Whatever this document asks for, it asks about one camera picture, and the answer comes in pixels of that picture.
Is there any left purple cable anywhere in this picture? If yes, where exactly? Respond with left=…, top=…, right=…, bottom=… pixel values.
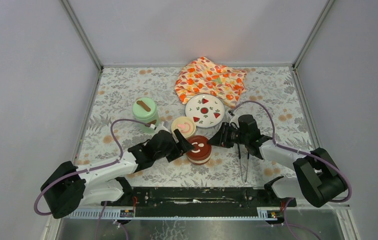
left=33, top=118, right=156, bottom=217

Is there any green container cup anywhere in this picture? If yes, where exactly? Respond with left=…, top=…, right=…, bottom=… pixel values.
left=135, top=113, right=160, bottom=134

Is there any red brown round lid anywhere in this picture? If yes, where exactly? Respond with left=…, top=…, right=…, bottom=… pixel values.
left=186, top=135, right=212, bottom=160

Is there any floral orange cloth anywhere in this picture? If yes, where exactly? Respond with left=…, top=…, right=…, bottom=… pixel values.
left=174, top=56, right=247, bottom=108

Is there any white plate blue rim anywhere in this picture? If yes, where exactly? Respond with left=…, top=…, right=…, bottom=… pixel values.
left=185, top=94, right=225, bottom=128

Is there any floral tablecloth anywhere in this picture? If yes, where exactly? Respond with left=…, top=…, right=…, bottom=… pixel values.
left=76, top=66, right=315, bottom=187

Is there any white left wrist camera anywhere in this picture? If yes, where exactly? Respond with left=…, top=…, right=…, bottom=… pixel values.
left=155, top=121, right=170, bottom=134

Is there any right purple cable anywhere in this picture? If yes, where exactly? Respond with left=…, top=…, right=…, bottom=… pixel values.
left=228, top=100, right=353, bottom=240

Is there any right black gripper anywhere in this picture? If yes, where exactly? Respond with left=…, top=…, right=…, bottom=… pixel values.
left=207, top=122, right=248, bottom=149

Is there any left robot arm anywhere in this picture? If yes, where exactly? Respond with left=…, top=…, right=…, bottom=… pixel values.
left=34, top=130, right=195, bottom=219

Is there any green lid brown handle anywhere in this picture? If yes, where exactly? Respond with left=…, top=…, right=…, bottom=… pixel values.
left=132, top=97, right=157, bottom=120

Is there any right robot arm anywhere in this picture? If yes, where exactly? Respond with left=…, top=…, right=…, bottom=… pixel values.
left=208, top=114, right=348, bottom=208

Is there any purple cable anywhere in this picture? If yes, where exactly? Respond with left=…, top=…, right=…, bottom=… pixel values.
left=33, top=118, right=156, bottom=217
left=228, top=100, right=353, bottom=240

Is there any cream lid pink handle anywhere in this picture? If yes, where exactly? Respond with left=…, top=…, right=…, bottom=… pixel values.
left=171, top=116, right=196, bottom=139

